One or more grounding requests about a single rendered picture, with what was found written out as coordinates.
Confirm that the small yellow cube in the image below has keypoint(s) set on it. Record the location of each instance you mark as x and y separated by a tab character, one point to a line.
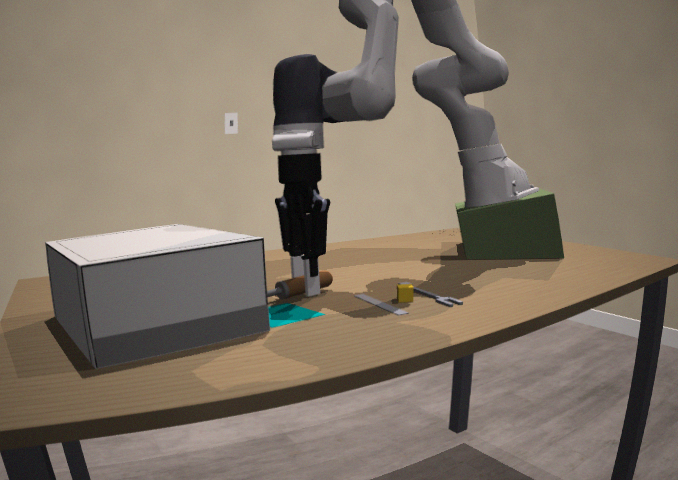
405	293

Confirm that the teal square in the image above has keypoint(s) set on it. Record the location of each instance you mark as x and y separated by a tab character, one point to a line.
287	313

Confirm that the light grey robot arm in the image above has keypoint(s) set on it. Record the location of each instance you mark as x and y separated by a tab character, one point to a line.
367	93

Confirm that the steel hook with wooden handle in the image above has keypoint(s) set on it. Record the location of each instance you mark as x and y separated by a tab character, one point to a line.
296	286

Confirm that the grey flat bar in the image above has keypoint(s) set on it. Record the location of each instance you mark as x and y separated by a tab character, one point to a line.
381	304

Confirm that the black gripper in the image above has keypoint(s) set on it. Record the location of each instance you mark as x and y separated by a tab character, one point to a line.
300	174

